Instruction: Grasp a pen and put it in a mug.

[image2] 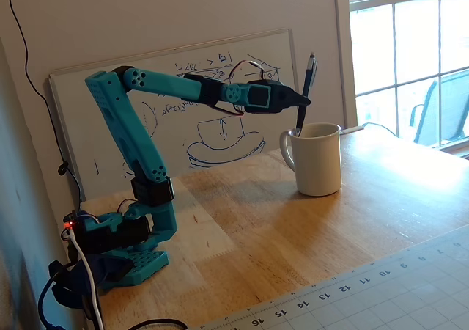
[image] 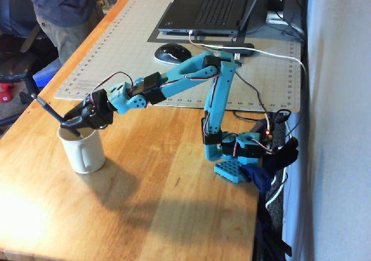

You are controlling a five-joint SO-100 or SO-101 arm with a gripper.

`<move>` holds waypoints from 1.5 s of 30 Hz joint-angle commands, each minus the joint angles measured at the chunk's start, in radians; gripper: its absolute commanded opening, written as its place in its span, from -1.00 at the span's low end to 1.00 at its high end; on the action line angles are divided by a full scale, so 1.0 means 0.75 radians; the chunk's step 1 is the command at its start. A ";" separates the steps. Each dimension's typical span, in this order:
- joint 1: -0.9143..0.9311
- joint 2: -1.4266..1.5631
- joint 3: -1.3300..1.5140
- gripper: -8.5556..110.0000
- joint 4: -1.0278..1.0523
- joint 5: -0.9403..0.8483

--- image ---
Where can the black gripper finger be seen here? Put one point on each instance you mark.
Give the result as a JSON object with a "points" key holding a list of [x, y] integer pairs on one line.
{"points": [[76, 110], [72, 123]]}

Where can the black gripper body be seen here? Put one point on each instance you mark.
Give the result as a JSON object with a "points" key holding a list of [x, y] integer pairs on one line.
{"points": [[93, 116]]}

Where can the dark blue pen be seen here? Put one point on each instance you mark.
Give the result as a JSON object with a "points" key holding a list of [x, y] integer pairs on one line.
{"points": [[49, 108]]}

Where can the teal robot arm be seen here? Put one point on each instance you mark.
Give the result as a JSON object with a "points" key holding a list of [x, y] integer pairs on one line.
{"points": [[220, 98]]}

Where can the white ceramic mug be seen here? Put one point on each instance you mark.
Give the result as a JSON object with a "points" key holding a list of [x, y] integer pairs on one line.
{"points": [[84, 153]]}

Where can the blue plastic bin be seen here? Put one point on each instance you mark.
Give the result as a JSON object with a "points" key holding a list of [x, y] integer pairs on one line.
{"points": [[46, 75]]}

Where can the black office chair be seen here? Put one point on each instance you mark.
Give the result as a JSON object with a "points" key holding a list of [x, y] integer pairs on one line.
{"points": [[17, 75]]}

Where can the red dumbbell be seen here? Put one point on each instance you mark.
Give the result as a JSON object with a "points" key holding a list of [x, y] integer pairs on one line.
{"points": [[5, 94]]}

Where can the grey gridded cutting mat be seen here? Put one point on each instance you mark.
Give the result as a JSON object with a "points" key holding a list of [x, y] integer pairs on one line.
{"points": [[130, 40]]}

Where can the black computer mouse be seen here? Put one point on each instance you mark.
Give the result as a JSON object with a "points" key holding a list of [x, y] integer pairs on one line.
{"points": [[172, 53]]}

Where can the person in grey shirt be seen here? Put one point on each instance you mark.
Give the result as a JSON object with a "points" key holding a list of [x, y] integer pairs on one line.
{"points": [[63, 8]]}

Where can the dark grey laptop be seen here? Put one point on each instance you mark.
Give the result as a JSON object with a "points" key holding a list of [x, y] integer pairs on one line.
{"points": [[214, 8]]}

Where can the dark USB hub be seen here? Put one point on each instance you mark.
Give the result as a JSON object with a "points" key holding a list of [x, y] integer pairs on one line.
{"points": [[243, 50]]}

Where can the dark blue table clamp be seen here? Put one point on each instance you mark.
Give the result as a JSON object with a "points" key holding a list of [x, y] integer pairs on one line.
{"points": [[258, 177]]}

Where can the black device on white base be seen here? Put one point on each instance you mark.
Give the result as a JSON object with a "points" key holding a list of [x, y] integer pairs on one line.
{"points": [[276, 3]]}

